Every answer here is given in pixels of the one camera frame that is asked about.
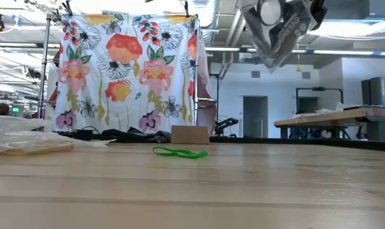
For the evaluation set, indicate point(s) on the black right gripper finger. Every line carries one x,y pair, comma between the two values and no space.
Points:
319,9

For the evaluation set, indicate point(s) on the green rubber band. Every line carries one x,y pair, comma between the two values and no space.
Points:
179,153

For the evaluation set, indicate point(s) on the ceiling light strip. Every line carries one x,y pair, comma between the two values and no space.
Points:
338,51

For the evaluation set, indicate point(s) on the gray upright panels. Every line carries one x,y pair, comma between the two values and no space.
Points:
375,90

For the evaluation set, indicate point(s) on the gray workbench with wooden top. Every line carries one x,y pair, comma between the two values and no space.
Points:
322,118

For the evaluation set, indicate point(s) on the black tripod stand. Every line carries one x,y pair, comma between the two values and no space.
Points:
218,95

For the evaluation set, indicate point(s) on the small brown cardboard box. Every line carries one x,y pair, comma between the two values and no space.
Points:
189,134

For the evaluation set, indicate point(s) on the white floral cloth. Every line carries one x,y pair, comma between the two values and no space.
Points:
94,63

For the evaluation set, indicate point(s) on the person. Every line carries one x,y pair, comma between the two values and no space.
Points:
2,109

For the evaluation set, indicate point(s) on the black metal stand frame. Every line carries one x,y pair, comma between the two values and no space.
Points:
319,88

